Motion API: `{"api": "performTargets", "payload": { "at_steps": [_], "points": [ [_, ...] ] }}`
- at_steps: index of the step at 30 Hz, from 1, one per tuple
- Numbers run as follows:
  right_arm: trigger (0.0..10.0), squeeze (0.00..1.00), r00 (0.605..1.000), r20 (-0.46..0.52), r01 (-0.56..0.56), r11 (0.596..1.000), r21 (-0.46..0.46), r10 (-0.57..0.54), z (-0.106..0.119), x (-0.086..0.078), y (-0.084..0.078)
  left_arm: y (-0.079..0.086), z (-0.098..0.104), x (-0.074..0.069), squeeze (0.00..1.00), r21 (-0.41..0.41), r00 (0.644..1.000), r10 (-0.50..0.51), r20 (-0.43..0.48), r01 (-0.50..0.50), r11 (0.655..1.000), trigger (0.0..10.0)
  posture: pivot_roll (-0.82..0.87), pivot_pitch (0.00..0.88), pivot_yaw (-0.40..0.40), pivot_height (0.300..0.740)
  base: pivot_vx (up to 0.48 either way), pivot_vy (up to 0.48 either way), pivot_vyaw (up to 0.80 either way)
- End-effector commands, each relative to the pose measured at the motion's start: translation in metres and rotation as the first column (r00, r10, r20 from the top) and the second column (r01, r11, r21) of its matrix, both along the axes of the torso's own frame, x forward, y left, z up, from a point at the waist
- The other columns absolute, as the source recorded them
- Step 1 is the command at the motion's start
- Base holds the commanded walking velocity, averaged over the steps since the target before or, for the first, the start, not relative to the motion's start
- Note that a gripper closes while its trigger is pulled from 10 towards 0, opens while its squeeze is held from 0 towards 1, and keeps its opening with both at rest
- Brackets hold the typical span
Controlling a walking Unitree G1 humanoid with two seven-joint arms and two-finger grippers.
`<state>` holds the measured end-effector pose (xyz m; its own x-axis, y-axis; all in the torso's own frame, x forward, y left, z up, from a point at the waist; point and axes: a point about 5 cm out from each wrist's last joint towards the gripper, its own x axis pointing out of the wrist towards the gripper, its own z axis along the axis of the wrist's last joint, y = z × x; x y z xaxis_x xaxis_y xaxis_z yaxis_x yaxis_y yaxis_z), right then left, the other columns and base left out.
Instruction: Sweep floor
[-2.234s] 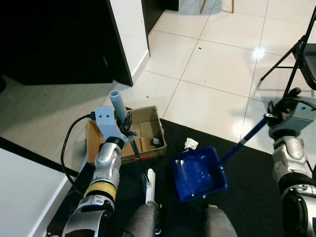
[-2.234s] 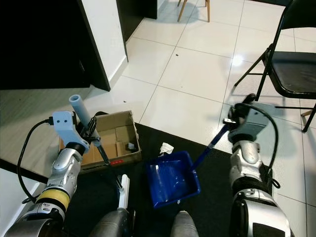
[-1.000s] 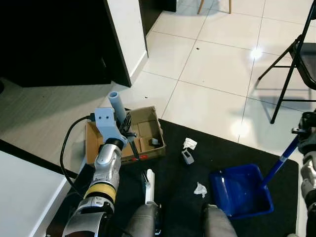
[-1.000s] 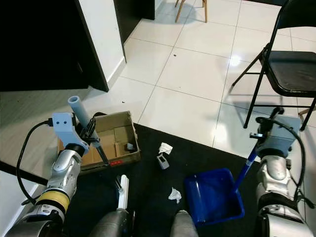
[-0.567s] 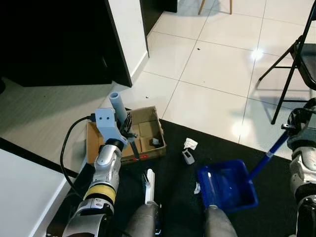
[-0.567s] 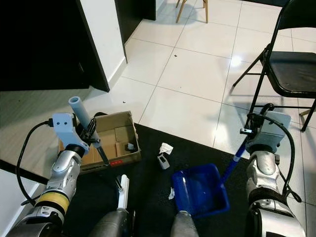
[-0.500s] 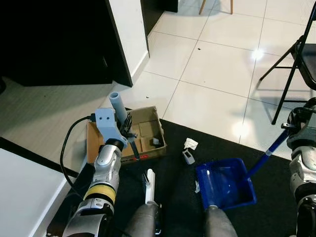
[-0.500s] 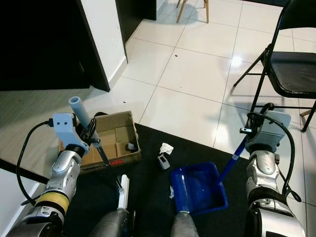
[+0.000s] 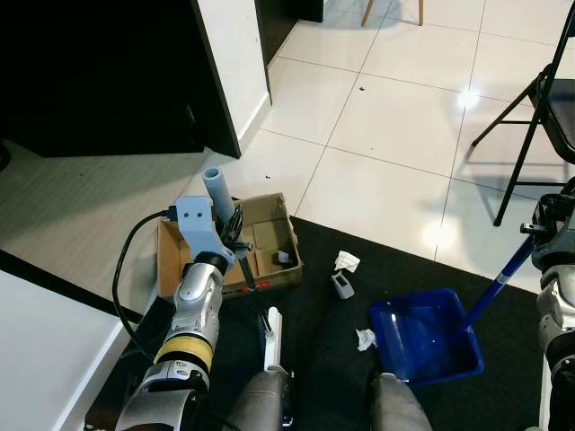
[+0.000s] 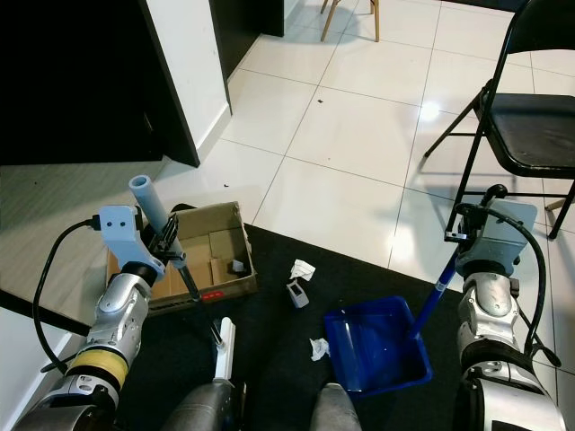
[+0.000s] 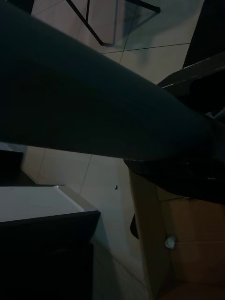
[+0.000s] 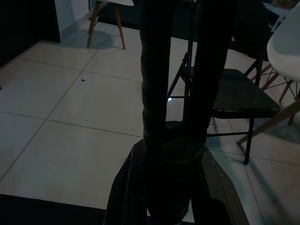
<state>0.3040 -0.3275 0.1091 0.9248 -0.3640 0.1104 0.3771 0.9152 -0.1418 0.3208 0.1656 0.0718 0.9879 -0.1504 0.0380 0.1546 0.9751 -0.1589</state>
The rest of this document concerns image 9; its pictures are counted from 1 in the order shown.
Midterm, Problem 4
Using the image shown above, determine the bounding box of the grey-handled broom with white head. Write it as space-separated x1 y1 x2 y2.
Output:
201 167 285 371

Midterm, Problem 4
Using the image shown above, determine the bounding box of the blue dustpan with long handle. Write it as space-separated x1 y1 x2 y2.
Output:
369 235 538 389

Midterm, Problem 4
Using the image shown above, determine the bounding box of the brown cardboard box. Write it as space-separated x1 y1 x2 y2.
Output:
157 193 304 302

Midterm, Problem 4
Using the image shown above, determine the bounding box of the black folding chair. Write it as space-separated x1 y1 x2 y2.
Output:
471 9 575 227

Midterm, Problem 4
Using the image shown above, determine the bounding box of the small grey plastic item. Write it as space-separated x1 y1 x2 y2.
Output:
331 274 355 300

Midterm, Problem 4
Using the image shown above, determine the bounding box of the black rug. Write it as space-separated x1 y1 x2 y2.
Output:
85 214 549 431

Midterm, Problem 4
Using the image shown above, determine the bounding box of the grey left robot leg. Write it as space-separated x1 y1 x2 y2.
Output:
225 366 293 431

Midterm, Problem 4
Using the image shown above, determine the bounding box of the grey robot leg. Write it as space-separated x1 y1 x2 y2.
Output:
370 373 432 431
225 366 293 431

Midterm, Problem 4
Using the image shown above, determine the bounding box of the narrow black cabinet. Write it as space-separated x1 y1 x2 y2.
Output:
254 0 324 93

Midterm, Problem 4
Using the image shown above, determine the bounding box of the large black cabinet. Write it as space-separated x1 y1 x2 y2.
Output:
0 0 242 161

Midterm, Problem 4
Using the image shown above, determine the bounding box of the grey right robot leg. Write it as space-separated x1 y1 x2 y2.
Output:
370 373 432 431

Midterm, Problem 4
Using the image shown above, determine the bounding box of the white furniture top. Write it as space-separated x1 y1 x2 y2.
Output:
0 269 136 431

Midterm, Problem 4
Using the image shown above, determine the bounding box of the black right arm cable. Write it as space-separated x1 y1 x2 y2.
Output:
553 177 575 200

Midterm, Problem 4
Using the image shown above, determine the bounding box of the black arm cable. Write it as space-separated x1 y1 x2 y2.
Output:
553 177 575 200
112 209 181 360

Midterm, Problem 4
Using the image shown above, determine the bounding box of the light blue right wrist camera mount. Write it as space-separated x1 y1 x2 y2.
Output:
553 220 575 270

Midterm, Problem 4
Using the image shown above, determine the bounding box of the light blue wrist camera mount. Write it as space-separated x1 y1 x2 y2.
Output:
553 220 575 270
174 195 236 263

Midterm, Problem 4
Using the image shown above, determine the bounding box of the light blue left wrist camera mount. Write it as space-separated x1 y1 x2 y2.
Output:
174 195 236 263

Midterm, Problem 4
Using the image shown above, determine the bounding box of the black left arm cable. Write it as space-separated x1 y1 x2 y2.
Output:
112 209 181 360

